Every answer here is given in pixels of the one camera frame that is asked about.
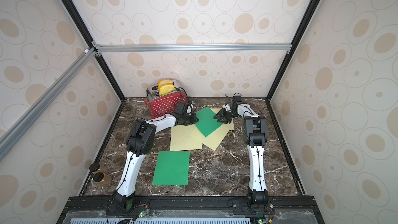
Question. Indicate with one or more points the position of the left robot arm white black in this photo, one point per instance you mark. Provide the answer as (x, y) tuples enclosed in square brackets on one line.
[(140, 142)]

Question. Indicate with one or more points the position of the red polka dot toaster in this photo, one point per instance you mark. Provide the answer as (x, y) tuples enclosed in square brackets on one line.
[(160, 105)]

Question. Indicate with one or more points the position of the yellow toast slice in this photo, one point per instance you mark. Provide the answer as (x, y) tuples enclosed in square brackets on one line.
[(165, 82), (166, 89)]

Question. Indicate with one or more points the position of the brown spice jar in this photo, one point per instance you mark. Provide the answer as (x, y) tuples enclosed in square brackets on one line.
[(96, 168), (102, 179)]

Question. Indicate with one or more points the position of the yellow paper sheet front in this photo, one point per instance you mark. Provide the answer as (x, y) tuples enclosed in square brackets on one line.
[(181, 139)]

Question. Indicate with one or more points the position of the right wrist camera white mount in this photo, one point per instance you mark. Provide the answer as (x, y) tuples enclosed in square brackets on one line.
[(227, 108)]

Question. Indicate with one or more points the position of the yellow toast slice front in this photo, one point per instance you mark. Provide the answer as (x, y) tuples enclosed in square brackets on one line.
[(166, 89)]

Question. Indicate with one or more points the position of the yellow paper sheet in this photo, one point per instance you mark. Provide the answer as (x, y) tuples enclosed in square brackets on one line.
[(214, 139), (181, 139)]

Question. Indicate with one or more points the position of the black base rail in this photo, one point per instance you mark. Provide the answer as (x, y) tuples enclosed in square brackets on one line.
[(192, 210)]

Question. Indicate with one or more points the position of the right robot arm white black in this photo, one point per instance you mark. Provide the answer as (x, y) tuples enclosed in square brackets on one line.
[(255, 138)]

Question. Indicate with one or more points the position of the green paper sheet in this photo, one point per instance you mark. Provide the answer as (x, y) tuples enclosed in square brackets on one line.
[(207, 124), (172, 168)]

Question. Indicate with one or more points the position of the brown spice jar front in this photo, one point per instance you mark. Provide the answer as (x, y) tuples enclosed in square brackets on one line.
[(102, 179)]

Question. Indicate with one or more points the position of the left diagonal aluminium frame bar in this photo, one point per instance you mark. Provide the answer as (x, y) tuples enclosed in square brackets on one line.
[(17, 131)]

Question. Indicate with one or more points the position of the brown spice jar rear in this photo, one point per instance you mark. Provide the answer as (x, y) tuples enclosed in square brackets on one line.
[(96, 168)]

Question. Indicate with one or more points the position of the horizontal aluminium frame bar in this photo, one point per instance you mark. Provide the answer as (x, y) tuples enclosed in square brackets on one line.
[(193, 47)]

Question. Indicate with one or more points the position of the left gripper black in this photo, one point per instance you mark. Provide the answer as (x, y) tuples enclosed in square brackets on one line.
[(193, 118)]

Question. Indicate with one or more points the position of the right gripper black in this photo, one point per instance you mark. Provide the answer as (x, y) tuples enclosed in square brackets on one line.
[(225, 114)]

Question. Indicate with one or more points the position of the yellow toast slice rear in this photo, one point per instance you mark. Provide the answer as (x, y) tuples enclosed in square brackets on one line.
[(165, 82)]

